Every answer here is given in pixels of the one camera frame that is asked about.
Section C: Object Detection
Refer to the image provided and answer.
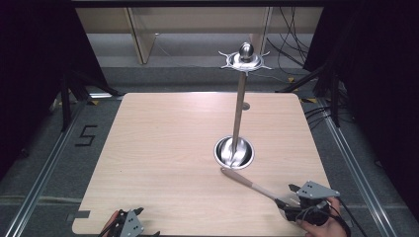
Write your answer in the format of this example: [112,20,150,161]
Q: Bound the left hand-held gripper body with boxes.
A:
[108,208,146,237]

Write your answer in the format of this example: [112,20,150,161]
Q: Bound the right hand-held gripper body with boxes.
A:
[284,180,342,227]

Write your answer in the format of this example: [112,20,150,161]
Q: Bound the wooden handled metal spatula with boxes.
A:
[219,166,301,211]

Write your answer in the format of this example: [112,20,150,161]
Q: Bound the metal utensil rack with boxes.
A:
[213,41,274,171]

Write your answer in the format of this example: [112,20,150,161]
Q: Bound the person's left hand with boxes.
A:
[100,210,121,237]

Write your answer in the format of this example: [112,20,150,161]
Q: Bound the person's right hand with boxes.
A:
[296,197,351,237]

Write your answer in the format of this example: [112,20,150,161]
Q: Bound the black tape strip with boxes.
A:
[66,209,91,222]

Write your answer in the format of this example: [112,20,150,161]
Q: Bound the black tripod stand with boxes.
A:
[58,69,121,133]
[276,61,344,128]

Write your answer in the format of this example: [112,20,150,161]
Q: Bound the black curtain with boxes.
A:
[0,0,110,181]
[302,0,419,211]

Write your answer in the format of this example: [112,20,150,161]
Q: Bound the beige wooden cabinet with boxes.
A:
[74,7,324,65]

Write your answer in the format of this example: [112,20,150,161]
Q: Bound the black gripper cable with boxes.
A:
[324,197,362,237]

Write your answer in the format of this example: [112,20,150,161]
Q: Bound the aluminium floor rail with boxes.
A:
[316,98,393,237]
[2,101,87,237]

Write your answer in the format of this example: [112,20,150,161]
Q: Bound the black floor cables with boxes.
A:
[303,104,334,130]

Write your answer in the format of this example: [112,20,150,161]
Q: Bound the hanging black cables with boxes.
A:
[266,6,312,68]

